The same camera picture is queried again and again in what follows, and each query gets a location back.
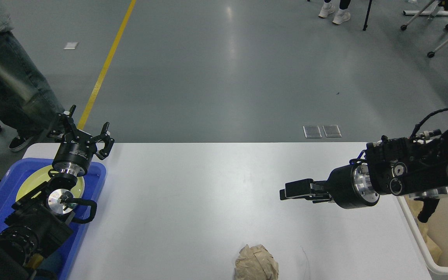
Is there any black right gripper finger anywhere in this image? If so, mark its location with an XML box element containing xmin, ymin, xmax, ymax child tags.
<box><xmin>280</xmin><ymin>178</ymin><xmax>334</xmax><ymax>204</ymax></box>

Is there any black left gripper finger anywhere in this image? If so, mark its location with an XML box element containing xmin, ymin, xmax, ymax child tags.
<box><xmin>92</xmin><ymin>122</ymin><xmax>114</xmax><ymax>161</ymax></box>
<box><xmin>46</xmin><ymin>105</ymin><xmax>77</xmax><ymax>140</ymax></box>

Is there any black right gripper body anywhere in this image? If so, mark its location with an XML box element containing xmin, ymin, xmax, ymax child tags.
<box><xmin>327</xmin><ymin>164</ymin><xmax>380</xmax><ymax>209</ymax></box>

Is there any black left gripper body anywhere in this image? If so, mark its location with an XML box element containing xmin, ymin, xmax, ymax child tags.
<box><xmin>52</xmin><ymin>131</ymin><xmax>97</xmax><ymax>177</ymax></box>

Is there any yellow plate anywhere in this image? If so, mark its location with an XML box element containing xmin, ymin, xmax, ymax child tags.
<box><xmin>15</xmin><ymin>165</ymin><xmax>85</xmax><ymax>201</ymax></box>

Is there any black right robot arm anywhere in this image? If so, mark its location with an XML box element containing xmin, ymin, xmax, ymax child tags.
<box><xmin>279</xmin><ymin>107</ymin><xmax>448</xmax><ymax>223</ymax></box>

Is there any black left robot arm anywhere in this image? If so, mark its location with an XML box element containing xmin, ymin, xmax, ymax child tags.
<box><xmin>0</xmin><ymin>106</ymin><xmax>115</xmax><ymax>280</ymax></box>

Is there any floor outlet plate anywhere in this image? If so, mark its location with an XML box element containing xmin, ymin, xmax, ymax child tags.
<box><xmin>303</xmin><ymin>125</ymin><xmax>343</xmax><ymax>139</ymax></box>

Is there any person in baggy jeans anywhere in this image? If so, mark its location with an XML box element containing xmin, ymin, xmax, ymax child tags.
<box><xmin>0</xmin><ymin>1</ymin><xmax>64</xmax><ymax>152</ymax></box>

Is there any crumpled brown paper ball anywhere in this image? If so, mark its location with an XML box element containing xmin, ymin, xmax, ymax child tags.
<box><xmin>234</xmin><ymin>244</ymin><xmax>279</xmax><ymax>280</ymax></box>

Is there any brown paper in bin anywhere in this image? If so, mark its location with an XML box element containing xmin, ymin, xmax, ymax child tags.
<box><xmin>406</xmin><ymin>198</ymin><xmax>443</xmax><ymax>263</ymax></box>

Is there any rolling chair base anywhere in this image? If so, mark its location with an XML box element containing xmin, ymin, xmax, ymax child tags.
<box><xmin>400</xmin><ymin>0</ymin><xmax>448</xmax><ymax>59</ymax></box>

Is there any black tripod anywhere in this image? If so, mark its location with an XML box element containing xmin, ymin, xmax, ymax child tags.
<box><xmin>362</xmin><ymin>0</ymin><xmax>373</xmax><ymax>31</ymax></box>

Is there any person in black leggings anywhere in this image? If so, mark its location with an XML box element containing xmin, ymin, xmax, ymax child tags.
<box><xmin>318</xmin><ymin>0</ymin><xmax>352</xmax><ymax>25</ymax></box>

